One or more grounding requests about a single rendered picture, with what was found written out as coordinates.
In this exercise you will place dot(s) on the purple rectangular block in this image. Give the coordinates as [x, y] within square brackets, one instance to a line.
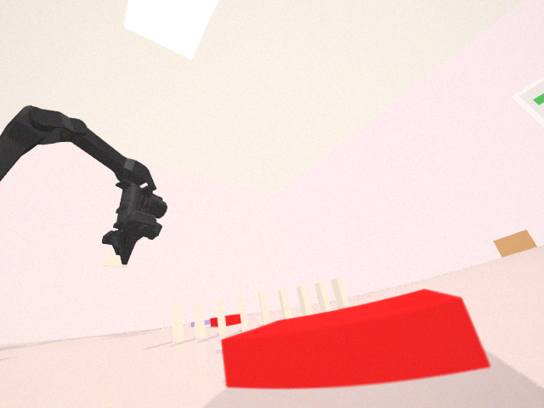
[206, 322]

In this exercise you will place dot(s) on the red rectangular block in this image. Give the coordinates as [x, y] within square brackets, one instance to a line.
[415, 335]
[230, 320]

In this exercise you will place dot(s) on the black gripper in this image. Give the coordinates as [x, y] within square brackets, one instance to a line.
[130, 221]

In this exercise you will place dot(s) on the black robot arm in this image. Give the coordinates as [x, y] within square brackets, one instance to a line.
[33, 126]

